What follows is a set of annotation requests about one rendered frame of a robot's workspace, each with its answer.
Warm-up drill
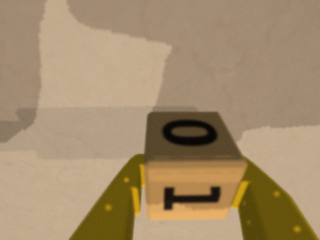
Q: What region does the tan wooden number cube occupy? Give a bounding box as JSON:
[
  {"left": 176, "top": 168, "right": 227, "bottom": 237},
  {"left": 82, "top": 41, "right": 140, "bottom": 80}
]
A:
[{"left": 143, "top": 112, "right": 247, "bottom": 220}]

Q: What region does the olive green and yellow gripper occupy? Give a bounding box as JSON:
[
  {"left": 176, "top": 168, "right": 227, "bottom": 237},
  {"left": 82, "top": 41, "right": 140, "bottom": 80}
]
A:
[{"left": 69, "top": 154, "right": 319, "bottom": 240}]

